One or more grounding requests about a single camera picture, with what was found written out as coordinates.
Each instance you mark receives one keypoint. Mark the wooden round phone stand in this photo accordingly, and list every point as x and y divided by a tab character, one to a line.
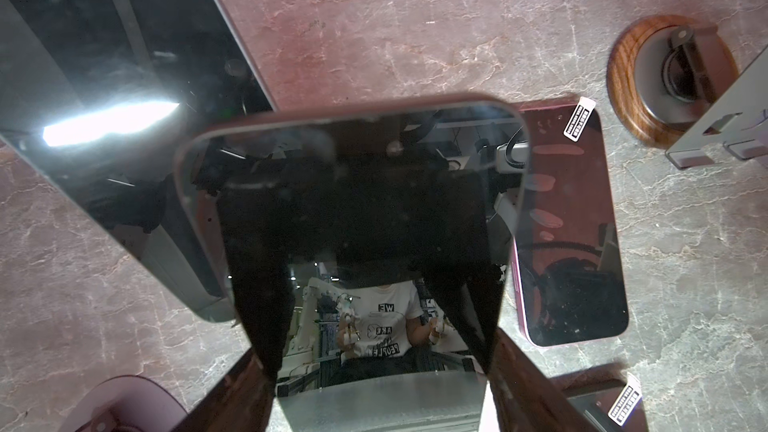
673	83

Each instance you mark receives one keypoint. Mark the black phone rear tall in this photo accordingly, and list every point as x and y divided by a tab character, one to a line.
99	95

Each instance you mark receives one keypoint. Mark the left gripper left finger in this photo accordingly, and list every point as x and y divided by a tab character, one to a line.
241	401

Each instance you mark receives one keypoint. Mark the pink edged phone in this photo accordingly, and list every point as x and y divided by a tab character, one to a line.
567	267

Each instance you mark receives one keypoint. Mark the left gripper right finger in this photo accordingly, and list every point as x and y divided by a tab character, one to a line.
524	398

